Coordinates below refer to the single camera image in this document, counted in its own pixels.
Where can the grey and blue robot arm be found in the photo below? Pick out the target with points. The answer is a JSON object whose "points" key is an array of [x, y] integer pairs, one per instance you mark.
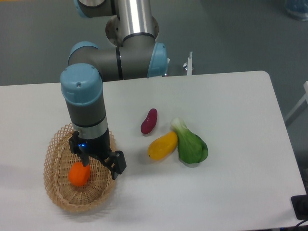
{"points": [[137, 56]]}

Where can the black power adapter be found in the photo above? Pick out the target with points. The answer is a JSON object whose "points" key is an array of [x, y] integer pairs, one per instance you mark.
{"points": [[300, 206]]}

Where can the yellow mango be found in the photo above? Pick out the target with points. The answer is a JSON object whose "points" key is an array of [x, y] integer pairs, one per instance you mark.
{"points": [[163, 146]]}

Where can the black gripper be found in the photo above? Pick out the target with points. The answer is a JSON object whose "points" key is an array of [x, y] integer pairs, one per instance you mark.
{"points": [[99, 149]]}

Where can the blue transparent container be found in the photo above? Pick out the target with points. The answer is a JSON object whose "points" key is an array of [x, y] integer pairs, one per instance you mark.
{"points": [[297, 9]]}

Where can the woven wicker basket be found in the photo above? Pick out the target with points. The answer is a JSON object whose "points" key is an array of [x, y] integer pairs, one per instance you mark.
{"points": [[61, 191]]}

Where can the green bok choy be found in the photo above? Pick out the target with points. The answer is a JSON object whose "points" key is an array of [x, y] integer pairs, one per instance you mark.
{"points": [[191, 148]]}

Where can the orange fruit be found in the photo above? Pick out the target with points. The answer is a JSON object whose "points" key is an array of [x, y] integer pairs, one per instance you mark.
{"points": [[79, 174]]}

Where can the white clamp bracket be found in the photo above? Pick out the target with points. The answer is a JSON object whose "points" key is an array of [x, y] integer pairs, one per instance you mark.
{"points": [[188, 65]]}

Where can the purple sweet potato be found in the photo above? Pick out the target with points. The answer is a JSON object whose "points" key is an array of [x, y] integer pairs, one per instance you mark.
{"points": [[150, 121]]}

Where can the white table leg frame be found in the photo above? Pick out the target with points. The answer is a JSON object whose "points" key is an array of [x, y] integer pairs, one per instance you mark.
{"points": [[299, 107]]}

